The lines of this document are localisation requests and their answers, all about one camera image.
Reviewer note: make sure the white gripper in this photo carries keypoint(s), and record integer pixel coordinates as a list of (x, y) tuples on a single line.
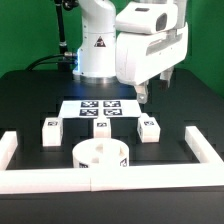
[(141, 57)]

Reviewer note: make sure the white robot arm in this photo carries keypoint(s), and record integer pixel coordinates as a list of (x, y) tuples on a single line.
[(102, 24)]

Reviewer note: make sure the white marker sheet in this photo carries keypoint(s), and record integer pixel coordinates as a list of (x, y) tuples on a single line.
[(95, 108)]

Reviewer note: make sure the white U-shaped fence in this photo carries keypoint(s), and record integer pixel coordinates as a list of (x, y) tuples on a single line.
[(90, 179)]

